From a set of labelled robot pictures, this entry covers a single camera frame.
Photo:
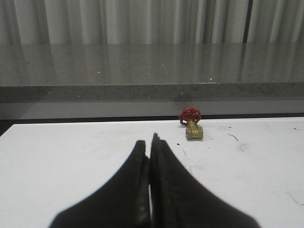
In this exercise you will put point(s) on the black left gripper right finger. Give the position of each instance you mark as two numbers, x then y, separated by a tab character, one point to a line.
180	201

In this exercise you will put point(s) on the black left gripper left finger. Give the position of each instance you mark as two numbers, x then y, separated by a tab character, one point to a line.
123	202

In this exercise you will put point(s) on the brass valve red handwheel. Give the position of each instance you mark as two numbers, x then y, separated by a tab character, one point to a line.
190	118

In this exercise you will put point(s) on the grey stone counter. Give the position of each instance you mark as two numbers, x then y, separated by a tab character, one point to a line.
96	81

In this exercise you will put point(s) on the white curtain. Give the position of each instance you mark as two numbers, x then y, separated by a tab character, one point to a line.
26	22

